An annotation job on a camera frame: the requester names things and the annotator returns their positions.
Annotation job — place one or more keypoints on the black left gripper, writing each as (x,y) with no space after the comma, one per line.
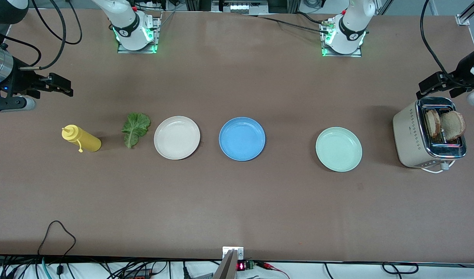
(460,72)

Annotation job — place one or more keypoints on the aluminium corner profile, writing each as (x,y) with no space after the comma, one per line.
(467,15)

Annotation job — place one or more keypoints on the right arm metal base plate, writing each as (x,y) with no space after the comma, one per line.
(158,35)

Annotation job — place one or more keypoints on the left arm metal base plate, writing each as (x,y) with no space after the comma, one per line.
(357,55)

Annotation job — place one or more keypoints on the grey electronics box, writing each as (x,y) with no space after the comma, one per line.
(241,6)

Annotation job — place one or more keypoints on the blue round plate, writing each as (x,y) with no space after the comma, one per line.
(242,138)

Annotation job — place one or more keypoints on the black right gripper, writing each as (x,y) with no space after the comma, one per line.
(21,81)

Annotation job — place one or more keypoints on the pale green round plate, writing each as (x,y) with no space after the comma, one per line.
(339,149)

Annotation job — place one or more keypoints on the grey metal camera bracket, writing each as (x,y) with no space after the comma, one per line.
(230,263)

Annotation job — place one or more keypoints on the red LED display module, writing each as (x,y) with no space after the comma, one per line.
(243,266)

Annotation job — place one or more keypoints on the beige round plate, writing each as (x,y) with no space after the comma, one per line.
(177,138)

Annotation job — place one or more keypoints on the beige chrome toaster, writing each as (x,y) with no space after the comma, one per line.
(409,139)

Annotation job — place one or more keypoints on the brown toast slice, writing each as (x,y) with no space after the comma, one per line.
(433,123)
(453,124)

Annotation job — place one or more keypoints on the yellow squeeze bottle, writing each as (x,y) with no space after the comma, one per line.
(84,140)

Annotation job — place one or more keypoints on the green lettuce leaf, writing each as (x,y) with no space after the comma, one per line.
(135,128)

